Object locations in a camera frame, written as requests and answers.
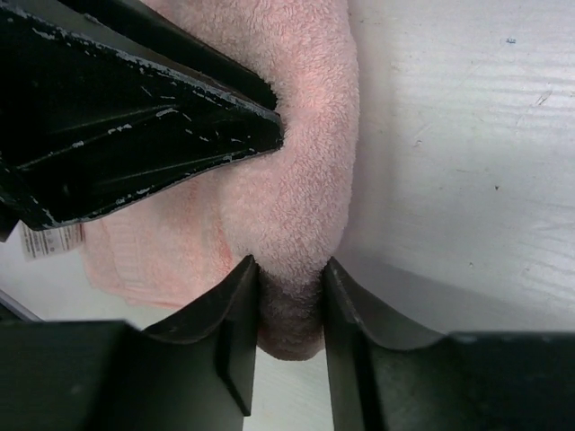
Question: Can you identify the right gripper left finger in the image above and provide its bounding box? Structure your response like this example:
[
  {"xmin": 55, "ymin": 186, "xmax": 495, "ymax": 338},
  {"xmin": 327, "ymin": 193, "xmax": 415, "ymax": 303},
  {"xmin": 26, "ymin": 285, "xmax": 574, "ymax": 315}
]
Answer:
[{"xmin": 1, "ymin": 257, "xmax": 259, "ymax": 430}]

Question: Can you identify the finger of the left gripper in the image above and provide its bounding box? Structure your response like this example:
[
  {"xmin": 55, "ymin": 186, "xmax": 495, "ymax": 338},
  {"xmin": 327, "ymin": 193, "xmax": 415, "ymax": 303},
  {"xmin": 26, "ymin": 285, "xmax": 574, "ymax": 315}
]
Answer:
[
  {"xmin": 1, "ymin": 6, "xmax": 284, "ymax": 239},
  {"xmin": 62, "ymin": 0, "xmax": 277, "ymax": 110}
]

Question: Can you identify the pink towel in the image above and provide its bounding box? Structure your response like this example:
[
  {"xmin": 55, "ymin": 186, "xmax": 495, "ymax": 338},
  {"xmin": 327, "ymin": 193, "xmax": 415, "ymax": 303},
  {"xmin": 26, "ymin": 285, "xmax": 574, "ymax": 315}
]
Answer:
[{"xmin": 79, "ymin": 1, "xmax": 359, "ymax": 361}]

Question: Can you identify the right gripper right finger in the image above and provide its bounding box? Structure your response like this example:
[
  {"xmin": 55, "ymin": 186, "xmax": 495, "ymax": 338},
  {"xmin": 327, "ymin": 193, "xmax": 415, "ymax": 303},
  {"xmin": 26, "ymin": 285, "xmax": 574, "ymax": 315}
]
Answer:
[{"xmin": 322, "ymin": 259, "xmax": 574, "ymax": 430}]

